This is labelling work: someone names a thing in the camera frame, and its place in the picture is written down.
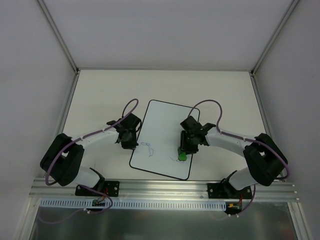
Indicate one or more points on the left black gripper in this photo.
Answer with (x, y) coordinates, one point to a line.
(129, 141)

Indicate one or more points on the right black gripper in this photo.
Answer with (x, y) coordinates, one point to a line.
(188, 146)

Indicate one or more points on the green whiteboard eraser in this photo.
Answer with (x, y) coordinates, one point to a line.
(182, 156)

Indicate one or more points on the white whiteboard black frame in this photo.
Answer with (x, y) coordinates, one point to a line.
(159, 140)

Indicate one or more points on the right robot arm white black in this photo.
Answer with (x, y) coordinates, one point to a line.
(264, 160)

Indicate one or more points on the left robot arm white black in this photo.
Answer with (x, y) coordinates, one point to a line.
(63, 160)

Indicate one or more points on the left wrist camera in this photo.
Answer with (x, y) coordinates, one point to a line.
(110, 123)

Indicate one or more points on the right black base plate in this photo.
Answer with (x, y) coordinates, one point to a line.
(221, 191)

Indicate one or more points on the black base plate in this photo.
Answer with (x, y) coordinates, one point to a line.
(110, 188)
(221, 191)

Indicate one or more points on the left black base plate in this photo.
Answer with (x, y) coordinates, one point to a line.
(110, 188)

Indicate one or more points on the white slotted cable duct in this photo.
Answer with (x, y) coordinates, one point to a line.
(134, 204)

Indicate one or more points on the aluminium front rail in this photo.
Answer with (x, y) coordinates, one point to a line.
(178, 190)

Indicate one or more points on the left aluminium frame post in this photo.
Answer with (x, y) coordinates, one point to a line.
(57, 34)

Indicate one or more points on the aluminium frame post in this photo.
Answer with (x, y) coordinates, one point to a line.
(275, 34)
(57, 34)

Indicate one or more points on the right aluminium frame post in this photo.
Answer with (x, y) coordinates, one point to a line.
(275, 34)

